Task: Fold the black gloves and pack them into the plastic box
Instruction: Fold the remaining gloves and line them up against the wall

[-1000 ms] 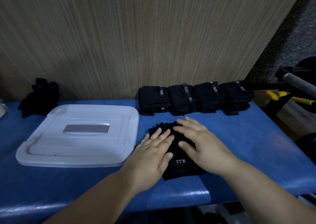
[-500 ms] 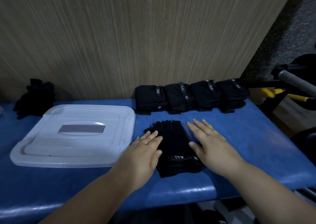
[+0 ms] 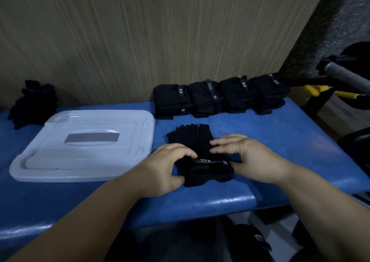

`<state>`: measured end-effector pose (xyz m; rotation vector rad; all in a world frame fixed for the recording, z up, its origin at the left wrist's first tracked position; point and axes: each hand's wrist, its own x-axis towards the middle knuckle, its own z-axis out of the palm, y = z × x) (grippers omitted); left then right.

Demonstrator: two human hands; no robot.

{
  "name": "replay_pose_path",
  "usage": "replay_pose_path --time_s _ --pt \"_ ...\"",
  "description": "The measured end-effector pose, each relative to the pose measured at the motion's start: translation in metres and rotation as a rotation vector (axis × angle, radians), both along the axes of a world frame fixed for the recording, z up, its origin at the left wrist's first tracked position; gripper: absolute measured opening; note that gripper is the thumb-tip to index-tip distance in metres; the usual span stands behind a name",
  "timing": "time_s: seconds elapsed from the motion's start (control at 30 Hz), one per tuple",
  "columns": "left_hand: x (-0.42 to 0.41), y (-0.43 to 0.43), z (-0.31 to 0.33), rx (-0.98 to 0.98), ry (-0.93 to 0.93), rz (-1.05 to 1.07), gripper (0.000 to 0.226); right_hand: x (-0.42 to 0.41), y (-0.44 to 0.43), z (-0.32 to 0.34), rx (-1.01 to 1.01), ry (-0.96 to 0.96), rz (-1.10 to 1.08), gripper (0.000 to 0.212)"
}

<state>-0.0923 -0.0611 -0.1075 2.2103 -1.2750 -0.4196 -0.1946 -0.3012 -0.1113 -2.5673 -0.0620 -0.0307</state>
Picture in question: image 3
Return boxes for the white plastic bin lid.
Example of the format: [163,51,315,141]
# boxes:
[9,109,156,183]

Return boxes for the loose pile of black gloves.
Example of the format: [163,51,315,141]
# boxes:
[8,80,58,130]

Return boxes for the black seat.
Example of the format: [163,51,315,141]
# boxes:
[338,131,370,179]

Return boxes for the grey padded handlebar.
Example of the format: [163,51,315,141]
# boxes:
[323,62,370,95]

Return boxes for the stack of folded black gloves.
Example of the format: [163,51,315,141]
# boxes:
[219,76,258,114]
[249,73,291,115]
[188,79,225,118]
[153,84,193,120]

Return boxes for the person's left hand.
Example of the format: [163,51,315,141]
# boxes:
[138,143,199,198]

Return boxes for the person's dark trousers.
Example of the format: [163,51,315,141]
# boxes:
[103,216,233,262]

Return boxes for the black fingerless glove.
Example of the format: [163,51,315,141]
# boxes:
[166,124,235,188]

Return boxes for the person's right hand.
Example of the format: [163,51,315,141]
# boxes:
[209,134,290,185]

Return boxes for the black metal equipment frame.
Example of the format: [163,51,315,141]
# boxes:
[286,41,370,120]

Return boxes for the person's left forearm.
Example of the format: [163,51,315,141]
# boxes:
[6,166,150,262]

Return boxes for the yellow handle bar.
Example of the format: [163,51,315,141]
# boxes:
[304,84,365,100]

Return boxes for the person's right forearm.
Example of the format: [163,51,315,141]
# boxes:
[276,161,370,262]

